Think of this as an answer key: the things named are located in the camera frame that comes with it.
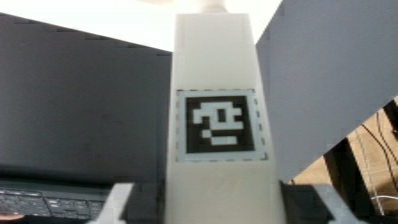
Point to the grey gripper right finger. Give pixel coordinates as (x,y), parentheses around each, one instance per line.
(344,216)

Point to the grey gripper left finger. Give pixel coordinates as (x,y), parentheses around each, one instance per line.
(115,205)

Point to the white desk leg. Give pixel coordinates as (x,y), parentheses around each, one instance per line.
(223,188)

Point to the black laptop keyboard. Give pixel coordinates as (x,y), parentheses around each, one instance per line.
(53,200)

